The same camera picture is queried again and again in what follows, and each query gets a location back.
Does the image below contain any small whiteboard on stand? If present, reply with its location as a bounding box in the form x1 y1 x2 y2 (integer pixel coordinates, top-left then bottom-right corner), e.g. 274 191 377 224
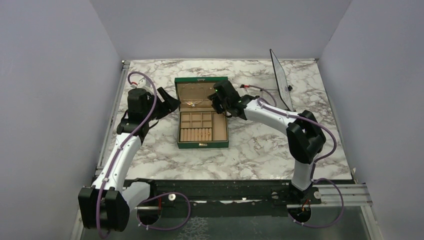
269 48 294 112

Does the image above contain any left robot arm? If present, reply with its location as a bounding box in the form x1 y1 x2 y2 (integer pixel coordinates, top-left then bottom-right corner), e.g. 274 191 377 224
78 87 181 232

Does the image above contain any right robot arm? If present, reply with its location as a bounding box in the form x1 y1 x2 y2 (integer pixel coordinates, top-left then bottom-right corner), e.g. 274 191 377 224
208 80 326 204

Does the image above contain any aluminium frame rail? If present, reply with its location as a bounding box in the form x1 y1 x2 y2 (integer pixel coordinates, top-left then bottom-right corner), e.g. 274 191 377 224
69 60 131 240

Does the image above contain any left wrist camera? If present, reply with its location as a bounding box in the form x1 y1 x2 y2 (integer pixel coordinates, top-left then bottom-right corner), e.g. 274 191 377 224
130 79 152 90

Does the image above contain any silver bangle bracelet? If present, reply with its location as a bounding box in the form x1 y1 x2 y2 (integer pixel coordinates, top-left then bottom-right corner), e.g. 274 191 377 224
180 82 206 109

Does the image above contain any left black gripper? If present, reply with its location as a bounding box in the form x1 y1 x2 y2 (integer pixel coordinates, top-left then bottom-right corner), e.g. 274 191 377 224
143 87 181 121

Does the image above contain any green jewelry box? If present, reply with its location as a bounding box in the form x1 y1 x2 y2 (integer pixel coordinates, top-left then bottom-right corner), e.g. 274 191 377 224
174 76 229 149

